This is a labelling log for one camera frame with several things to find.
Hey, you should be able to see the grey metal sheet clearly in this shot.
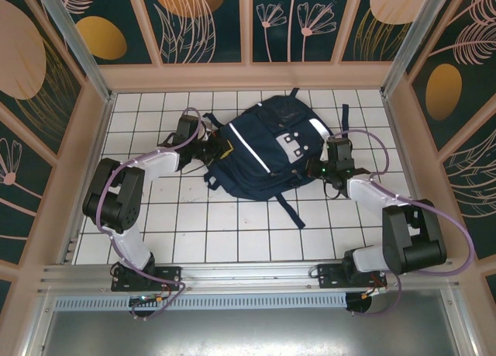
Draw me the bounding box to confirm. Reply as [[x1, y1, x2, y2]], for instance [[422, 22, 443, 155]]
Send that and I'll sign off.
[[36, 292, 481, 356]]

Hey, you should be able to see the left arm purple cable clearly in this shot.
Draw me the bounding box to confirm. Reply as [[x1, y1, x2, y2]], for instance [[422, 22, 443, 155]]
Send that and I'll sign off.
[[96, 106, 213, 322]]

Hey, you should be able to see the grey slotted cable duct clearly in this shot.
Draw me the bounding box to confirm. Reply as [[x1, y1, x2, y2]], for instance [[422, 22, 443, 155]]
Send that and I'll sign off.
[[53, 292, 349, 311]]

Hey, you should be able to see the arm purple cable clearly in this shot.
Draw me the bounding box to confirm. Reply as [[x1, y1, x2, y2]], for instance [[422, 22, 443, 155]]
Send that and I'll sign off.
[[332, 130, 474, 318], [96, 106, 213, 322]]

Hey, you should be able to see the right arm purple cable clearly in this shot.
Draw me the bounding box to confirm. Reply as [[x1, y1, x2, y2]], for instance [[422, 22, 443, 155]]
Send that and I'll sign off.
[[332, 130, 474, 318]]

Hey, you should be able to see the aluminium mounting rail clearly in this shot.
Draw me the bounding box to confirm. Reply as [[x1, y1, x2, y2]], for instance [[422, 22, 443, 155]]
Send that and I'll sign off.
[[38, 257, 462, 294]]

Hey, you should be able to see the navy blue backpack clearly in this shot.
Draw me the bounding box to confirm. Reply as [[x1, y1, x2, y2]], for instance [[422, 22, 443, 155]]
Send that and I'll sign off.
[[203, 87, 350, 229]]

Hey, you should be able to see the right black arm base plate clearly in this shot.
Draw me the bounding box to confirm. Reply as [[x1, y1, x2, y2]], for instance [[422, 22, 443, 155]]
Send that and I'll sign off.
[[316, 262, 388, 291]]

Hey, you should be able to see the small green circuit board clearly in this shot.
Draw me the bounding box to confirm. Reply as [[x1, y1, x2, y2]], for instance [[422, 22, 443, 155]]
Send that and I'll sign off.
[[129, 293, 164, 307]]

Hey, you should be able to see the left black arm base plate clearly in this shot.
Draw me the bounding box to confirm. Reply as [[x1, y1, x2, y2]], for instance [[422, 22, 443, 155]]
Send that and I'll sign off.
[[111, 265, 183, 293]]

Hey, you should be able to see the aluminium corner post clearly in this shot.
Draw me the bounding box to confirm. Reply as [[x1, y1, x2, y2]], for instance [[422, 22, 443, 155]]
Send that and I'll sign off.
[[381, 0, 443, 98], [33, 0, 118, 101]]

